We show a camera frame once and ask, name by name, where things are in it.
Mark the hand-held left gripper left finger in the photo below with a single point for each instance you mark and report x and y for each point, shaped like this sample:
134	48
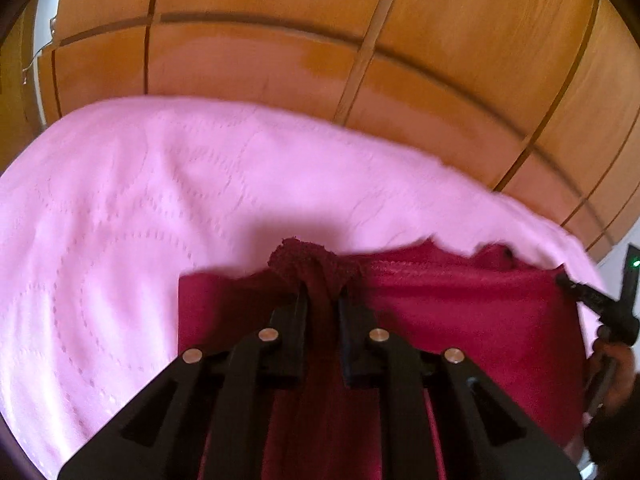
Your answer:
295	332

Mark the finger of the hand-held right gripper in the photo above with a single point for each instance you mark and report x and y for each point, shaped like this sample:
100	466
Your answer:
582	295

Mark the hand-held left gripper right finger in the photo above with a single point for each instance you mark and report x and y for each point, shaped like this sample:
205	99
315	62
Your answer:
352	332

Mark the dark red long-sleeved shirt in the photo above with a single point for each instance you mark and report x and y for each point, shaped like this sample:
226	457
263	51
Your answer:
475	310

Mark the person's right hand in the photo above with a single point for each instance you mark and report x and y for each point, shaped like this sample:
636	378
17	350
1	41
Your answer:
620	375

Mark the pink quilted blanket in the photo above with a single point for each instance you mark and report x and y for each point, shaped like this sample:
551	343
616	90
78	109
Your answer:
125	210

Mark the wooden door frame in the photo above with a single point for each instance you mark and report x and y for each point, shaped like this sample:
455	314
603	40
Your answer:
15	85

